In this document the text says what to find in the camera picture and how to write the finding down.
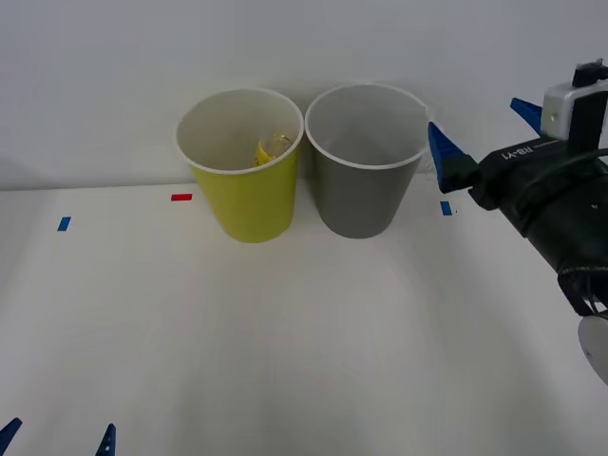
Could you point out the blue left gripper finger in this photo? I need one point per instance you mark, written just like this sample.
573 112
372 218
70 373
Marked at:
107 444
10 431

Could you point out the pale grey right wrist camera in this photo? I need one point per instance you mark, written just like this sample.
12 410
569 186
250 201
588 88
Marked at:
558 109

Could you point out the yellow-green plastic bin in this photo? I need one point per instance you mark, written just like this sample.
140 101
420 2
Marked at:
247 204

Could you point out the grey plastic bin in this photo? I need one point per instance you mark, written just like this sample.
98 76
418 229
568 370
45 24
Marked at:
361 199

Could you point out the yellow lemon label plastic bottle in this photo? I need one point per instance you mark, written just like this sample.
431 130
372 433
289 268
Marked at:
266 152

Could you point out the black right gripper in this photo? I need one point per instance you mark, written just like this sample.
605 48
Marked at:
513 180

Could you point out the silver and black right arm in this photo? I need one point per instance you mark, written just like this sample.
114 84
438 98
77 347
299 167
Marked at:
570 237

